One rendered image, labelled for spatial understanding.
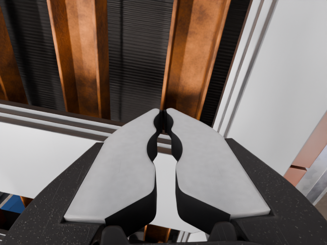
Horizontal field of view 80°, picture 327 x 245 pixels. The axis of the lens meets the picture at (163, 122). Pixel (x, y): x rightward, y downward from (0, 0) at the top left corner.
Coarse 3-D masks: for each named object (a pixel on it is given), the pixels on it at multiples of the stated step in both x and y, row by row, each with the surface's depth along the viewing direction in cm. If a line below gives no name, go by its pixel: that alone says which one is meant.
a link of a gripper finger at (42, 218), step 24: (96, 144) 9; (72, 168) 8; (48, 192) 7; (72, 192) 7; (24, 216) 6; (48, 216) 6; (24, 240) 5; (48, 240) 5; (72, 240) 5; (96, 240) 6
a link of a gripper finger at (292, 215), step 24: (240, 144) 9; (264, 168) 7; (264, 192) 6; (288, 192) 6; (264, 216) 6; (288, 216) 6; (312, 216) 6; (240, 240) 6; (264, 240) 5; (288, 240) 5; (312, 240) 5
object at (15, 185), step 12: (0, 132) 30; (0, 144) 31; (0, 156) 33; (12, 156) 33; (0, 168) 35; (12, 168) 34; (0, 180) 37; (12, 180) 36; (12, 192) 39; (24, 192) 38
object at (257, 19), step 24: (264, 0) 18; (264, 24) 18; (240, 48) 21; (240, 72) 21; (240, 96) 22; (0, 120) 29; (24, 120) 30; (48, 120) 29; (72, 120) 30; (96, 120) 30; (216, 120) 26; (168, 144) 28; (0, 240) 55
